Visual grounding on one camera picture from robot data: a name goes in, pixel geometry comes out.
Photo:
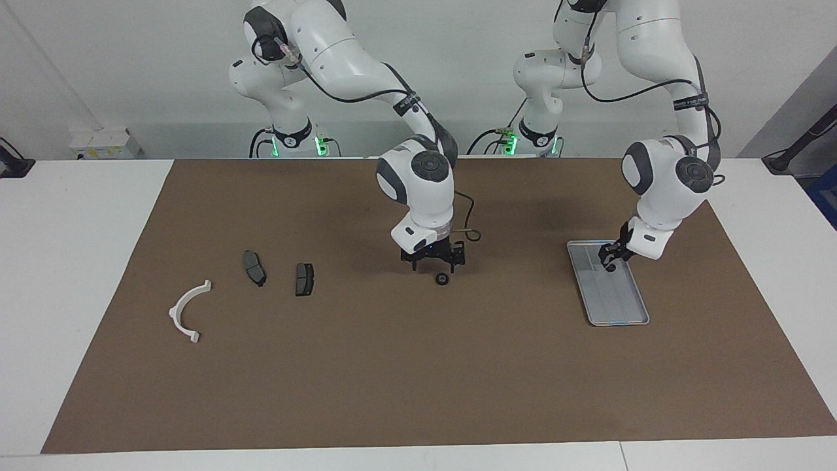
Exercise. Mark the brown table mat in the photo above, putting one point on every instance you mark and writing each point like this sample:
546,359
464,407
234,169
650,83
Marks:
418,366

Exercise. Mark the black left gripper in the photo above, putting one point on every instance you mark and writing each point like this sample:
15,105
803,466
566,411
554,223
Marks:
623,247

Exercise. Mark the white background box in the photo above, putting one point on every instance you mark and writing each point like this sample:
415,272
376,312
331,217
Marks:
104,144

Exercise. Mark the blue box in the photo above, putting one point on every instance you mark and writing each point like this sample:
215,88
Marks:
827,196

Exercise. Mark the black table clamp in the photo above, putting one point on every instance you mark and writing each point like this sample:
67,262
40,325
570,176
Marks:
13,167

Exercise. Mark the silver metal tray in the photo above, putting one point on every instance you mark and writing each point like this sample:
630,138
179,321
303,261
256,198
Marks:
618,301

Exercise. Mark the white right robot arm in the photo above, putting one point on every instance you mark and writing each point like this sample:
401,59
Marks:
418,190

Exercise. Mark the large black bearing gear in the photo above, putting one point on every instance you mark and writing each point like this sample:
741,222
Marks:
443,280

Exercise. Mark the dark rectangular brake pad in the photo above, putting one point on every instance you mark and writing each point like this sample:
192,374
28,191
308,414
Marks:
304,280

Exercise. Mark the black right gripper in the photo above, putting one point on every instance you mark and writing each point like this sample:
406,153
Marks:
435,252

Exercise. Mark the black angled stand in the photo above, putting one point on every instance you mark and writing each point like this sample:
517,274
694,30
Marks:
781,160

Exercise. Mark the dark curved brake pad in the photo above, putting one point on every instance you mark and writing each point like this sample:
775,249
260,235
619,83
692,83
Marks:
254,268

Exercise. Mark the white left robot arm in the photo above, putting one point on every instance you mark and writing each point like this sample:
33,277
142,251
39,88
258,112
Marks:
660,196

